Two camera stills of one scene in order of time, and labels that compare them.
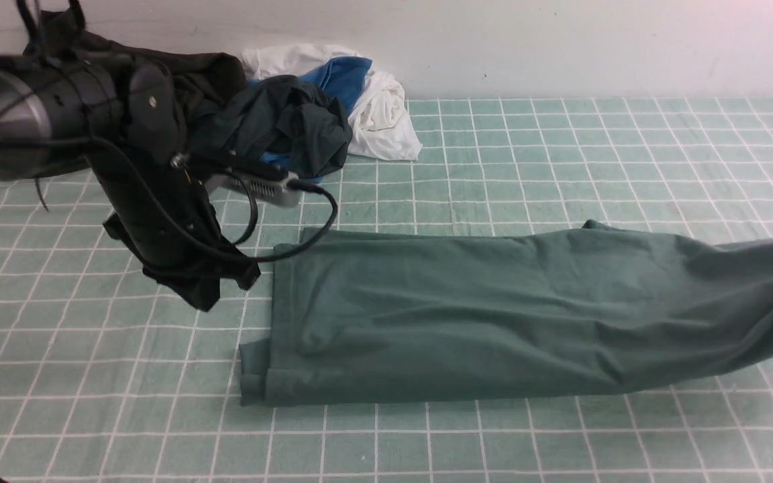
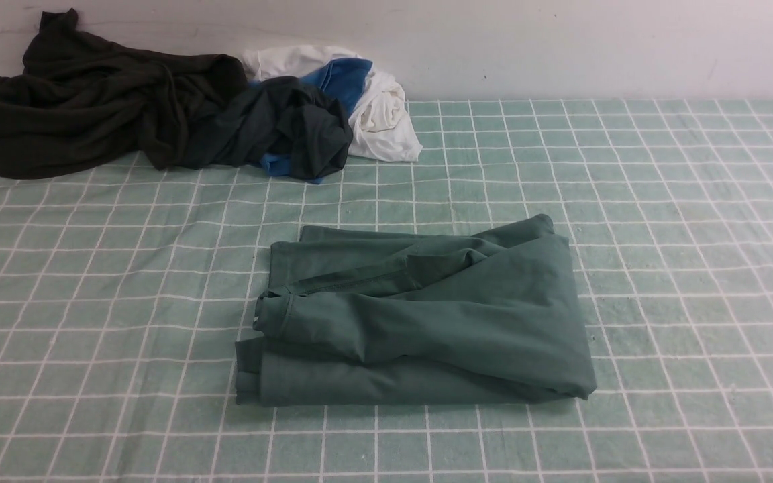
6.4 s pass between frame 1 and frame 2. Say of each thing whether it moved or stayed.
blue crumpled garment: stayed
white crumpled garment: stayed
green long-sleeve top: moved
